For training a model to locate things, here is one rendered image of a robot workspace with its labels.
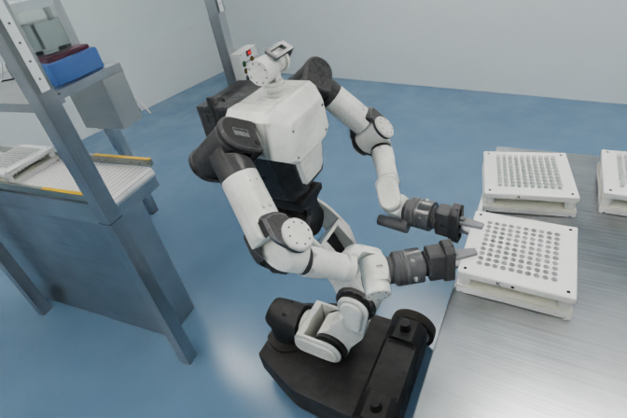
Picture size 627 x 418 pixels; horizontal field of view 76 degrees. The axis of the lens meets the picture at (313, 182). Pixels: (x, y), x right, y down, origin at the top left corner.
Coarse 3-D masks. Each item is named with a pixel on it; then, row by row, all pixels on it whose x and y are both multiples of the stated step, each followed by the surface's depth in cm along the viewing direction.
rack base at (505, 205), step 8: (496, 200) 122; (504, 200) 122; (512, 200) 121; (520, 200) 121; (528, 200) 120; (488, 208) 122; (496, 208) 121; (504, 208) 120; (512, 208) 119; (520, 208) 118; (528, 208) 118; (536, 208) 117; (544, 208) 116; (552, 208) 116; (560, 208) 115
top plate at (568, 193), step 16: (512, 160) 130; (544, 160) 127; (560, 160) 126; (496, 176) 125; (560, 176) 120; (496, 192) 118; (512, 192) 117; (528, 192) 116; (544, 192) 115; (560, 192) 114; (576, 192) 113
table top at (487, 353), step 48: (624, 240) 105; (624, 288) 93; (480, 336) 89; (528, 336) 87; (576, 336) 86; (624, 336) 84; (432, 384) 82; (480, 384) 81; (528, 384) 79; (576, 384) 78; (624, 384) 76
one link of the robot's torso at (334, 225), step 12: (324, 204) 134; (324, 216) 137; (336, 216) 134; (324, 228) 140; (336, 228) 133; (348, 228) 134; (324, 240) 126; (336, 240) 135; (348, 240) 134; (360, 276) 131; (336, 288) 136; (348, 288) 132; (360, 288) 130; (336, 300) 138; (360, 300) 130; (372, 300) 131; (372, 312) 131
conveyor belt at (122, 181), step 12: (48, 168) 188; (60, 168) 186; (108, 168) 177; (120, 168) 176; (132, 168) 174; (144, 168) 172; (36, 180) 179; (48, 180) 177; (60, 180) 175; (72, 180) 173; (108, 180) 168; (120, 180) 166; (132, 180) 165; (144, 180) 168; (120, 192) 159; (132, 192) 163
